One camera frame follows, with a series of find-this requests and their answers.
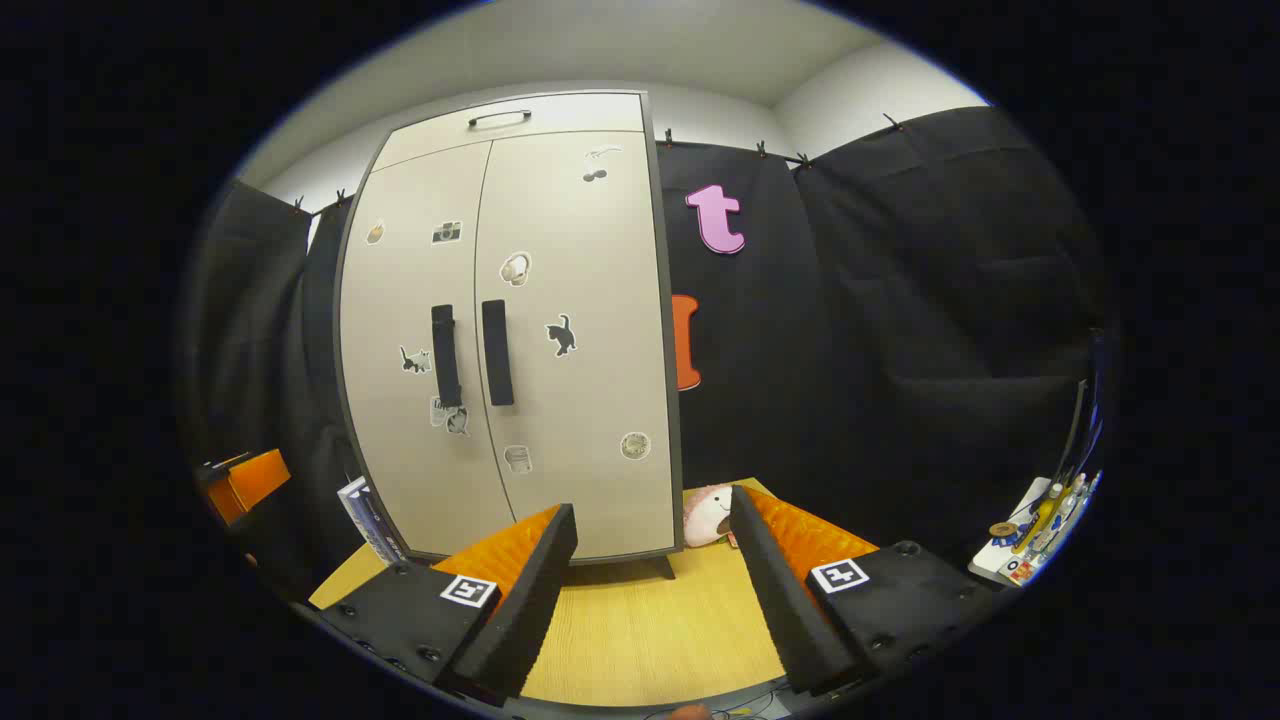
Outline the white double-door shoe cabinet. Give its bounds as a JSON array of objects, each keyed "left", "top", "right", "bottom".
[{"left": 333, "top": 90, "right": 686, "bottom": 581}]

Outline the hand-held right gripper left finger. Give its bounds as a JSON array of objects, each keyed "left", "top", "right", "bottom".
[{"left": 318, "top": 503, "right": 579, "bottom": 706}]

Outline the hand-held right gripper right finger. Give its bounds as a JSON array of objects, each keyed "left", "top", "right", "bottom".
[{"left": 728, "top": 484, "right": 996, "bottom": 698}]

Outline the pink white plush toy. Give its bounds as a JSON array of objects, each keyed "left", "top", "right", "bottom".
[{"left": 683, "top": 484, "right": 736, "bottom": 549}]

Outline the white book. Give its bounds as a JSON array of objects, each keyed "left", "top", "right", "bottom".
[{"left": 337, "top": 477, "right": 386, "bottom": 556}]

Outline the yellow bottle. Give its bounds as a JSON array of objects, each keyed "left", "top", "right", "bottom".
[{"left": 1013, "top": 488, "right": 1063, "bottom": 553}]

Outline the camera-sticker shoe cabinet door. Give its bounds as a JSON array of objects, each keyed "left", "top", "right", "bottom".
[{"left": 340, "top": 140, "right": 516, "bottom": 557}]

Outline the black backdrop cloth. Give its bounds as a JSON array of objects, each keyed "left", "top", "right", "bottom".
[{"left": 185, "top": 105, "right": 1111, "bottom": 601}]

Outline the black-cat-sticker shoe cabinet door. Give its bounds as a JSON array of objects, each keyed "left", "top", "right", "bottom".
[{"left": 473, "top": 130, "right": 681, "bottom": 561}]

